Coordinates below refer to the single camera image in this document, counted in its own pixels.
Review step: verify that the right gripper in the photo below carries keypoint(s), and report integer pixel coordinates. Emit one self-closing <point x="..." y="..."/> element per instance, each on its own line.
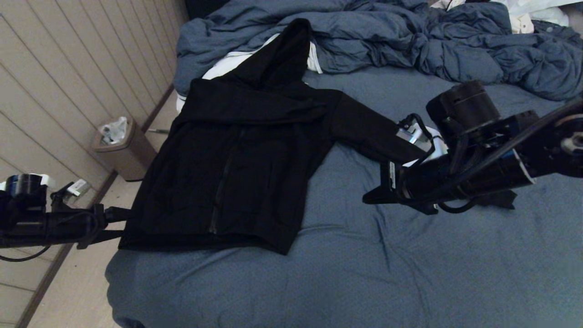
<point x="492" y="175"/>

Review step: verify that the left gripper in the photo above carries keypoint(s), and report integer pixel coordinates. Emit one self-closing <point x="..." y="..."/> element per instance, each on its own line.
<point x="68" y="225"/>

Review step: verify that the black zip hoodie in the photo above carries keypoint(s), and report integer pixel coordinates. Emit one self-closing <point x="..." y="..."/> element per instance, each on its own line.
<point x="237" y="159"/>

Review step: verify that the beige trash bin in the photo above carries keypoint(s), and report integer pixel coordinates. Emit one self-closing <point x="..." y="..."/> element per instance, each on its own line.
<point x="130" y="157"/>

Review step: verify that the white plastic bin bag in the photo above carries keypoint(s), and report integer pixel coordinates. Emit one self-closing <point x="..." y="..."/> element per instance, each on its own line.
<point x="115" y="131"/>

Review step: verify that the blue bed sheet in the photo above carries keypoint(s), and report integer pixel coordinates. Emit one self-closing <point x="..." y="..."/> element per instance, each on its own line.
<point x="319" y="282"/>

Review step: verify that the crumpled blue duvet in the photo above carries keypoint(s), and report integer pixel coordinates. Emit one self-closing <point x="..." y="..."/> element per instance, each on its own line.
<point x="387" y="38"/>

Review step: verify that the white garment with dark trim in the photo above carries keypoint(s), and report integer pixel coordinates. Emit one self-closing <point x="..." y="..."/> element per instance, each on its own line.
<point x="225" y="64"/>

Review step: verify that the cream crumpled garment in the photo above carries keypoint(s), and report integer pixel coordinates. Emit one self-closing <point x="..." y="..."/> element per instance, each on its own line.
<point x="519" y="23"/>

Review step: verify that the dark headboard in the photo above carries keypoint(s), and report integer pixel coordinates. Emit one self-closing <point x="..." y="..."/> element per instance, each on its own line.
<point x="205" y="8"/>

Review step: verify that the white pillow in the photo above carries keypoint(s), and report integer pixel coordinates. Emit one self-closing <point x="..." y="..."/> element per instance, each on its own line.
<point x="542" y="9"/>

